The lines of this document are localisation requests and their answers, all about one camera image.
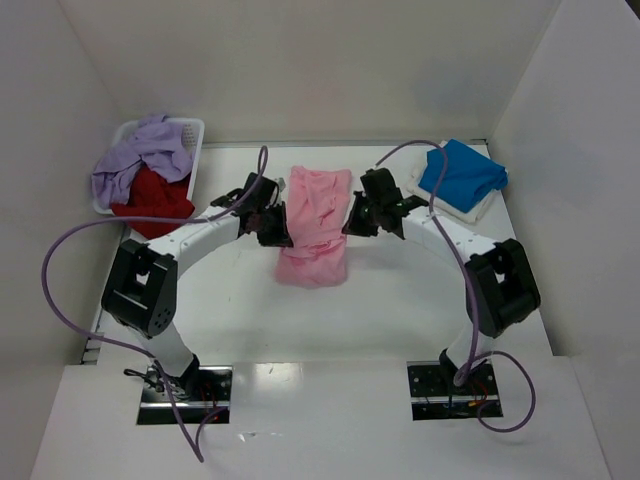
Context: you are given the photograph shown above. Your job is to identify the pink t shirt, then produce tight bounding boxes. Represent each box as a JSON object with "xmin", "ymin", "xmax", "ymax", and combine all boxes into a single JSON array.
[{"xmin": 275, "ymin": 166, "xmax": 352, "ymax": 289}]

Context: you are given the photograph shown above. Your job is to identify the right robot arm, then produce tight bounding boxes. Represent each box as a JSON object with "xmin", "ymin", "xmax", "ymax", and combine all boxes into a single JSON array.
[{"xmin": 342, "ymin": 168, "xmax": 541, "ymax": 386}]

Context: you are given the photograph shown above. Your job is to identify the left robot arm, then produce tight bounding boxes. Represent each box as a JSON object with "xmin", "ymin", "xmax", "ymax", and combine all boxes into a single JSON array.
[{"xmin": 101, "ymin": 173, "xmax": 293, "ymax": 395}]

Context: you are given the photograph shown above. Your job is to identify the blue folded t shirt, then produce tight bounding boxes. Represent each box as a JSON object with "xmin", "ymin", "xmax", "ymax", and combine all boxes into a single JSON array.
[{"xmin": 418, "ymin": 139, "xmax": 508, "ymax": 213}]

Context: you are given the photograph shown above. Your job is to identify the white folded t shirt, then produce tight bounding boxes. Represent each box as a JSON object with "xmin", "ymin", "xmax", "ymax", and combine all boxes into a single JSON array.
[{"xmin": 405, "ymin": 141, "xmax": 501, "ymax": 224}]

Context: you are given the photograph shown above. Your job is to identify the white laundry basket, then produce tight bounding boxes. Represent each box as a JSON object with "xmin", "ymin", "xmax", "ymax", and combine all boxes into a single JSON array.
[{"xmin": 92, "ymin": 115, "xmax": 207, "ymax": 217}]

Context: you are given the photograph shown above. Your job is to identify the red t shirt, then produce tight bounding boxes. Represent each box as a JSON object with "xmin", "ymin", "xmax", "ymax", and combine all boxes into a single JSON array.
[{"xmin": 111, "ymin": 167, "xmax": 195, "ymax": 219}]

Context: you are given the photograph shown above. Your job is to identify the purple t shirt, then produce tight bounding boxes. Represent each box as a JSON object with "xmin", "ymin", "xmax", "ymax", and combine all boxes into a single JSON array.
[{"xmin": 90, "ymin": 113, "xmax": 197, "ymax": 211}]

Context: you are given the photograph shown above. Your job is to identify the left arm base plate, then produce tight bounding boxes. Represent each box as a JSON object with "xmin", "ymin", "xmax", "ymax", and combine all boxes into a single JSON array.
[{"xmin": 123, "ymin": 366, "xmax": 233, "ymax": 426}]

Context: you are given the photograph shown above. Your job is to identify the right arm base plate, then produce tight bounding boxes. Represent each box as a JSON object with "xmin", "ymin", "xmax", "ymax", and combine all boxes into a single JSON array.
[{"xmin": 407, "ymin": 361, "xmax": 503, "ymax": 421}]

